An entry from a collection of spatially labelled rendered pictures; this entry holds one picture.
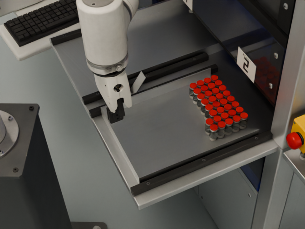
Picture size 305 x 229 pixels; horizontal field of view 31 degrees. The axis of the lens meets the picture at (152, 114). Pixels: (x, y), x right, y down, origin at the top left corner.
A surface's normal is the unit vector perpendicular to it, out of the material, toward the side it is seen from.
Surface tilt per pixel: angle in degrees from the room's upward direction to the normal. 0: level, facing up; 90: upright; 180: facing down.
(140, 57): 0
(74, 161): 0
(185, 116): 0
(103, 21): 90
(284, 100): 90
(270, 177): 90
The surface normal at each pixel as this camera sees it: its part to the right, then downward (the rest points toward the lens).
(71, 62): -0.04, -0.66
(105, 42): 0.17, 0.74
